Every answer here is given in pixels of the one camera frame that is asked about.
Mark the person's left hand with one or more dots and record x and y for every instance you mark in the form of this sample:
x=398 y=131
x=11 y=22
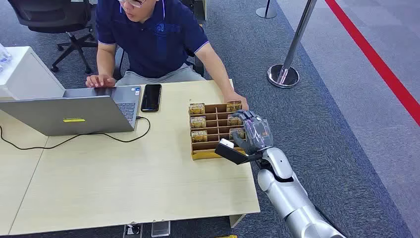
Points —
x=237 y=97

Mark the person's right hand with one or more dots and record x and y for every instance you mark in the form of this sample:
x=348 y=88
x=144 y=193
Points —
x=100 y=80

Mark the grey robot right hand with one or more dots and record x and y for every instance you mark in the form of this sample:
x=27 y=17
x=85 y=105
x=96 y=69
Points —
x=259 y=133

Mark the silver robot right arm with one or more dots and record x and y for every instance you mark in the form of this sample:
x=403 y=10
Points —
x=288 y=193

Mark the yellow patterned card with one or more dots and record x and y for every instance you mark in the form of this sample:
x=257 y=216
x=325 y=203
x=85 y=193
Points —
x=199 y=136
x=198 y=122
x=234 y=106
x=197 y=108
x=233 y=121
x=236 y=132

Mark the wooden card organizer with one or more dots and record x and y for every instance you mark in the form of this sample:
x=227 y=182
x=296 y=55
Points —
x=215 y=129

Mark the person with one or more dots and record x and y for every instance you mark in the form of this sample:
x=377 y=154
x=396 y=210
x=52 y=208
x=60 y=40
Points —
x=154 y=39

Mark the grey laptop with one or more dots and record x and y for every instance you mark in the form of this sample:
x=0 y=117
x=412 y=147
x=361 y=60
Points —
x=70 y=113

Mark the black smartphone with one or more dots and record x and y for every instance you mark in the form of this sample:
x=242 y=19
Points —
x=151 y=97

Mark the white cabinet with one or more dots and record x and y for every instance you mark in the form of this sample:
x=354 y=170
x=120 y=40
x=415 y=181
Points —
x=26 y=75

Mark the black office chair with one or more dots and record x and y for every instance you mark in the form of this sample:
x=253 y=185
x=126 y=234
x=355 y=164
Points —
x=52 y=16

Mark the clear plastic bag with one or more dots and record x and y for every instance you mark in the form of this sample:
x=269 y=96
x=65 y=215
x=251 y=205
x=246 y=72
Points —
x=4 y=56

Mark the yellow floor tape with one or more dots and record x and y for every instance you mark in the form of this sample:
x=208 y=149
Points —
x=226 y=236

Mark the closed metal floor socket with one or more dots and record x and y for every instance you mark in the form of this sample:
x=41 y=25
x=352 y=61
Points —
x=160 y=229

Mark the red floor tape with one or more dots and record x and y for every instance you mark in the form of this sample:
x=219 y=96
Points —
x=377 y=62

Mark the open metal floor socket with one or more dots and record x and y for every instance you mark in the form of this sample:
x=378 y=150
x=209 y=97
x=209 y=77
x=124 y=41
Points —
x=133 y=229

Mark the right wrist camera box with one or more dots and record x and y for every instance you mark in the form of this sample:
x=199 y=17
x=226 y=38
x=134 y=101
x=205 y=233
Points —
x=233 y=152

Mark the chrome stanchion post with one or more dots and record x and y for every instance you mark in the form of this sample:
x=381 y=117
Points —
x=284 y=74
x=266 y=11

